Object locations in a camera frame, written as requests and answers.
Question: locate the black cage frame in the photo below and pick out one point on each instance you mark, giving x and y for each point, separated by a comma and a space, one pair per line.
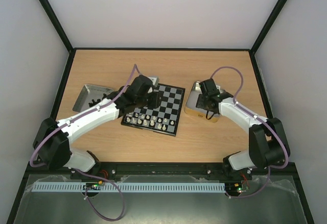
72, 51

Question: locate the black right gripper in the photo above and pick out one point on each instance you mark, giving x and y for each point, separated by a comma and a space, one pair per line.
203, 101

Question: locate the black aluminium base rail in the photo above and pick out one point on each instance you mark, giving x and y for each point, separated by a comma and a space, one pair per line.
209, 171

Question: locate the black white chess board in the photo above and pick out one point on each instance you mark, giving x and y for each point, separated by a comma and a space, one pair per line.
170, 108

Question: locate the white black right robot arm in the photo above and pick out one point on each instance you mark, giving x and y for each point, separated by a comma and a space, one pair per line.
267, 141

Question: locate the gold tin of white pieces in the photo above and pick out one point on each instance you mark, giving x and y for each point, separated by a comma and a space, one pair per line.
190, 106

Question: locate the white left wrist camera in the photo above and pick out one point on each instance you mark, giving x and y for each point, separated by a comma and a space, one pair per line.
154, 80

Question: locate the light blue cable duct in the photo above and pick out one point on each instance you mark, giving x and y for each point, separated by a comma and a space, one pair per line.
130, 187

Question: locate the silver tray of black pieces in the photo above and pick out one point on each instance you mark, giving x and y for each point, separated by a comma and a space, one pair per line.
88, 93

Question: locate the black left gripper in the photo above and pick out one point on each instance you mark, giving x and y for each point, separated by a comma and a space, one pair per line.
156, 103

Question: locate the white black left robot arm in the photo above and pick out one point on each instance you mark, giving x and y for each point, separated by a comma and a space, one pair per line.
53, 143

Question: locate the black chess piece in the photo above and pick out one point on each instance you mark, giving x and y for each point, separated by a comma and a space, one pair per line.
94, 102

